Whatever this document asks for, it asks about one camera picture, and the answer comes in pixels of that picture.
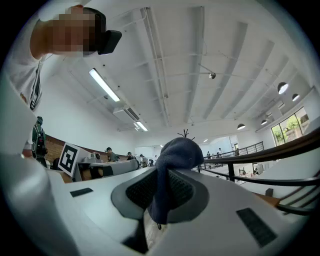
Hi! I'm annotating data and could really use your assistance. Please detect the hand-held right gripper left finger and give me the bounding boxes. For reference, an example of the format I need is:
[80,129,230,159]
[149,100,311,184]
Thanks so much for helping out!
[0,153,160,256]

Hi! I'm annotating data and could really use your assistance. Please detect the large window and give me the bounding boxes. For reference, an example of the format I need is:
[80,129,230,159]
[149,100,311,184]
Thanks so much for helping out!
[270,106,311,147]

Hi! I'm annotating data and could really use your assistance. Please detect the person's white shirt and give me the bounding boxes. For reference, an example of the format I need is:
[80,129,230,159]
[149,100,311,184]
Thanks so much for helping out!
[9,14,51,113]

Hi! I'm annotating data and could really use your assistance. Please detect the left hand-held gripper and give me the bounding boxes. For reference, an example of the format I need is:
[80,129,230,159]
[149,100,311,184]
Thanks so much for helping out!
[57,141,81,176]

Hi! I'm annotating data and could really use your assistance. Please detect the grey office desk partition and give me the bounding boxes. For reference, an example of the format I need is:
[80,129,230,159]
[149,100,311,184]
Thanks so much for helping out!
[74,156,140,183]

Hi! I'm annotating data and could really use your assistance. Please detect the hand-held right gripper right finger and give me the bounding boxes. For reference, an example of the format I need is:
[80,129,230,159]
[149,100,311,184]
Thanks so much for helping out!
[149,168,310,256]

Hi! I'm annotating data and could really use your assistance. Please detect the dark blue cloth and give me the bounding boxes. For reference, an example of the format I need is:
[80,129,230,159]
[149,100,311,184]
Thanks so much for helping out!
[147,136,205,230]

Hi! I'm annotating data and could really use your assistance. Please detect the white ceiling cable tray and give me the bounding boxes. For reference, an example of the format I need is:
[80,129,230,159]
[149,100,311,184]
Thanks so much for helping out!
[139,6,170,127]

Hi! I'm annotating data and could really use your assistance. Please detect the black head-mounted camera rig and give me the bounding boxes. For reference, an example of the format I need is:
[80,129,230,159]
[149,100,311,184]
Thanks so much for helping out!
[83,6,123,56]

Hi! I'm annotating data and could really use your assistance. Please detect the black left harness strap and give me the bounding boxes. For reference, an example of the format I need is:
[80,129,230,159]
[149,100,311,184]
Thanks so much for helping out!
[29,62,43,111]

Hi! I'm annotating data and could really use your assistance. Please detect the white ceiling air conditioner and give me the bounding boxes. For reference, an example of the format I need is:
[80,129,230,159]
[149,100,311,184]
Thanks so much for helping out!
[112,105,141,124]

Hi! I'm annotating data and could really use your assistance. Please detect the long ceiling tube light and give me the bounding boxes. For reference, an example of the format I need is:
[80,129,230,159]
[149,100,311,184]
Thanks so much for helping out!
[88,67,121,103]
[135,120,149,132]

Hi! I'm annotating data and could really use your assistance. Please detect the black metal railing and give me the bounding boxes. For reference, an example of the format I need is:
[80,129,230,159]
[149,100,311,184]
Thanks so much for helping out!
[198,126,320,216]

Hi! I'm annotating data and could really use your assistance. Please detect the person's head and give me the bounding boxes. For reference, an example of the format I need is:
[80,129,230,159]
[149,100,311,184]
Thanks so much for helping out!
[29,4,106,60]

